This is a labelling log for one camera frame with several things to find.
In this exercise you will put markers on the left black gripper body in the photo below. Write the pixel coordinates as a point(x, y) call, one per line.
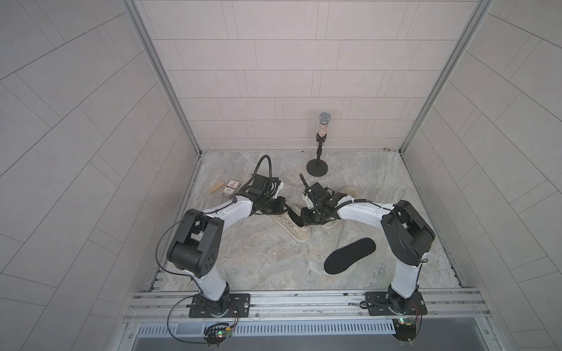
point(268, 205)

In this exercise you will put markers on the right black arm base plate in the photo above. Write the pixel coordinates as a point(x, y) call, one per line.
point(392, 303)

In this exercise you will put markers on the small printed card box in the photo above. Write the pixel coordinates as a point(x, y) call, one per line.
point(231, 187)

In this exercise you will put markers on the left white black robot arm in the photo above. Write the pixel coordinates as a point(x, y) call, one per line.
point(195, 246)

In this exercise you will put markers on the controller board with cables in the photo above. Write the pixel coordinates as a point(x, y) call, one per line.
point(406, 329)
point(217, 333)

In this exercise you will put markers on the small wooden block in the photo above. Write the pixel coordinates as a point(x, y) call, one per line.
point(217, 187)

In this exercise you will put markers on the right controller board with cables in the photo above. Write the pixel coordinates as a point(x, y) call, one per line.
point(406, 329)

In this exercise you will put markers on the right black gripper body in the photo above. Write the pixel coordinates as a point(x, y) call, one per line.
point(313, 215)

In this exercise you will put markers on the aluminium mounting rail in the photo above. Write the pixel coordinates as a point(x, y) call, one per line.
point(286, 305)

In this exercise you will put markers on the white perforated vent strip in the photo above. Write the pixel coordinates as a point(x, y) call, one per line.
point(275, 328)

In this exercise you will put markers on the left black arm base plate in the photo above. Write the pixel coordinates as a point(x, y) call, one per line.
point(229, 306)

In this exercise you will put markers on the black insole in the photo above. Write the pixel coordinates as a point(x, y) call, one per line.
point(343, 258)

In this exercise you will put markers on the left controller board with cables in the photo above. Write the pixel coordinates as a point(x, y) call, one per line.
point(217, 333)

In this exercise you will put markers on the black microphone stand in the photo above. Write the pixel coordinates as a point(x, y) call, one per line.
point(317, 167)

